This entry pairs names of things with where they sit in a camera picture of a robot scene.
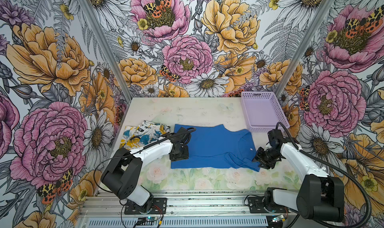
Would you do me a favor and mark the green circuit board right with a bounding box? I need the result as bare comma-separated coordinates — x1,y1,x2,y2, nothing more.
271,215,286,223

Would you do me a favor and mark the aluminium corner post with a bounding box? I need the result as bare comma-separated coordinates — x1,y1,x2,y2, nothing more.
274,0,335,97
78,0,133,105

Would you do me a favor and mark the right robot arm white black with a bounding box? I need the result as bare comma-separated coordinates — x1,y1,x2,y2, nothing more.
254,129,344,222

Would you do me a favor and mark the green circuit board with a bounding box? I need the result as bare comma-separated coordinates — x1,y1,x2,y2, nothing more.
134,217,163,227
271,215,286,223

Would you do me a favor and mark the left aluminium corner post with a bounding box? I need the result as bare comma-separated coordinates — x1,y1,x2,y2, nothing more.
78,0,133,105

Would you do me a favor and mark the green circuit board left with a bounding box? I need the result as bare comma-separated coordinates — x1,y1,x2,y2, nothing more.
134,217,163,227

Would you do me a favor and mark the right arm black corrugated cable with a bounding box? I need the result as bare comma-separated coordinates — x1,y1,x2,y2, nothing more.
275,121,373,228

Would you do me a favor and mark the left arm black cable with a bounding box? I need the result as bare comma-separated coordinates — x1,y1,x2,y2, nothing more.
92,126,197,228

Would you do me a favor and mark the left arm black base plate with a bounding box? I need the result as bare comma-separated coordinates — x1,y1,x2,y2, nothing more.
124,198,168,215

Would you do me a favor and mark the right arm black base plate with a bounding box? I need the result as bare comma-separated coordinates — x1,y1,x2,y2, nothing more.
244,195,289,214

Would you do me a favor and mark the white slotted cable duct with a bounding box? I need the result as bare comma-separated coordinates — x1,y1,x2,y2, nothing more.
84,216,268,228

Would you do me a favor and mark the aluminium mounting rail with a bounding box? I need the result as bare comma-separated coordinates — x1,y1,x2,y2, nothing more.
80,190,334,217

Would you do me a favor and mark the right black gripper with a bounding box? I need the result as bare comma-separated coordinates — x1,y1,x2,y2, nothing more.
251,147,284,171

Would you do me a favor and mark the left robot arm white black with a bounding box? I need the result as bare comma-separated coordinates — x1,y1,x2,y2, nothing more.
101,127,196,214

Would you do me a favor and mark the lavender plastic laundry basket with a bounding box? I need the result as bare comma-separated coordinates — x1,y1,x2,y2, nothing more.
241,92,290,133

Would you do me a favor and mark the blue cloth garment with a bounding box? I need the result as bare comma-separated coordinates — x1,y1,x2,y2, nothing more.
171,125,260,172

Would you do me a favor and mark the right aluminium corner post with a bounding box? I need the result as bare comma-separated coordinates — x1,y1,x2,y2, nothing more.
274,0,335,97

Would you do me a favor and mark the white teal yellow printed garment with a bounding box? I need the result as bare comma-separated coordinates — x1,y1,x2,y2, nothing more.
120,121,170,150

